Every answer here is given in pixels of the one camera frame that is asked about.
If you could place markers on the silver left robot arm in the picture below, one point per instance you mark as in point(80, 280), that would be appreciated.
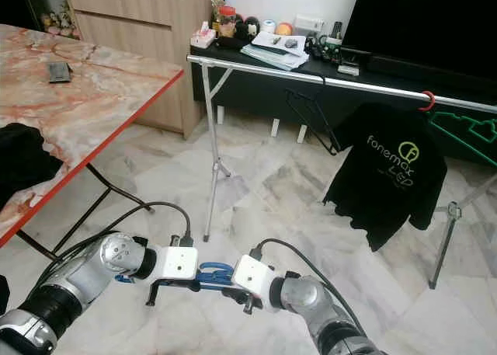
point(101, 269)

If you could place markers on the silver metal clothes rack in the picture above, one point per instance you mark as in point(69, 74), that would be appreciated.
point(279, 71)

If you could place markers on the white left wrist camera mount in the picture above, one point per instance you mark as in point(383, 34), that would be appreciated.
point(175, 263)

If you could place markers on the white plastic box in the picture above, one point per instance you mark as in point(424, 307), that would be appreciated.
point(308, 25)

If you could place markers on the black TV console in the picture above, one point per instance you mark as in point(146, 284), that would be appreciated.
point(256, 99)

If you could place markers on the blue plastic hanger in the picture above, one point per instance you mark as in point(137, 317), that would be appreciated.
point(213, 271)

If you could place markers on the black fonemax T-shirt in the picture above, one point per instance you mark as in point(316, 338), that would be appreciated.
point(388, 188)
point(27, 161)

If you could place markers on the marble top folding table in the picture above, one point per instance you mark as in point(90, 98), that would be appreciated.
point(93, 99)

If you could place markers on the white teal round container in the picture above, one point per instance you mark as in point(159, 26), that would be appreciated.
point(268, 26)

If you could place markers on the green plastic hanger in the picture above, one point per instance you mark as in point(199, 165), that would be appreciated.
point(446, 123)

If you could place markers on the red plastic hanger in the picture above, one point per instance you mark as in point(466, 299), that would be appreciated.
point(431, 99)

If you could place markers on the orange ball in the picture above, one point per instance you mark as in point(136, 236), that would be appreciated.
point(283, 29)

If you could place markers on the pink tissue box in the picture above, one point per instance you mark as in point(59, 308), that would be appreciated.
point(203, 40)

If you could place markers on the black flat television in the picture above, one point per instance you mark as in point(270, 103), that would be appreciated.
point(419, 17)

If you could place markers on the stack of white papers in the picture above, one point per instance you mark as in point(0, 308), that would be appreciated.
point(272, 53)

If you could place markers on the black soundbar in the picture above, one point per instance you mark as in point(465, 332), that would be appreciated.
point(427, 66)

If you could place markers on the black remote control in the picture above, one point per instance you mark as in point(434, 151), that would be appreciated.
point(336, 31)

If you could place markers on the small black flat wallet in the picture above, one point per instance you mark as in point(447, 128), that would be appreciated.
point(60, 71)

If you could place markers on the white remote control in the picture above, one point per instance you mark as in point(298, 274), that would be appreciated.
point(349, 68)

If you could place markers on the light wooden cabinet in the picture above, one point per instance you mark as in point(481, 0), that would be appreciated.
point(124, 29)

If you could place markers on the jar with red lid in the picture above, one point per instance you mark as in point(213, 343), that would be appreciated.
point(226, 21)

